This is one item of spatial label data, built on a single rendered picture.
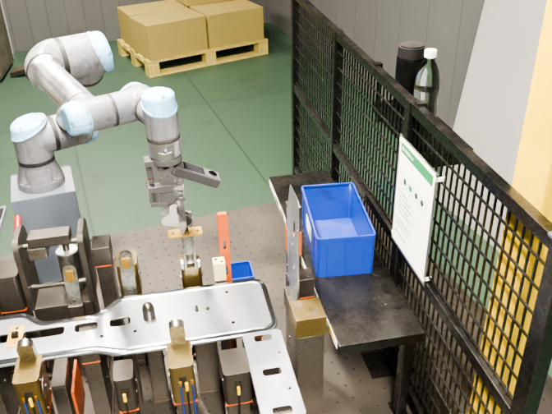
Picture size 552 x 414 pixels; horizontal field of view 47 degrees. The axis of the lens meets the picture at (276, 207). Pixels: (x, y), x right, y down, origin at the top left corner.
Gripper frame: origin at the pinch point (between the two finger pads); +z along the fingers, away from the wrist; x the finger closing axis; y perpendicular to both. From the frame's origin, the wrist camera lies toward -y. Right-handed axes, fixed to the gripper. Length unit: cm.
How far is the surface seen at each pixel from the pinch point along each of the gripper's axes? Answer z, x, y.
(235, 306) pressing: 27.0, 0.8, -10.7
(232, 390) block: 34.1, 23.4, -6.1
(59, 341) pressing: 26.3, 4.3, 35.0
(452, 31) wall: 45, -280, -205
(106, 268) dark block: 21.8, -18.5, 23.1
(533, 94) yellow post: -44, 44, -59
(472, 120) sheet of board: 70, -186, -177
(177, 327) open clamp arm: 15.7, 18.4, 4.9
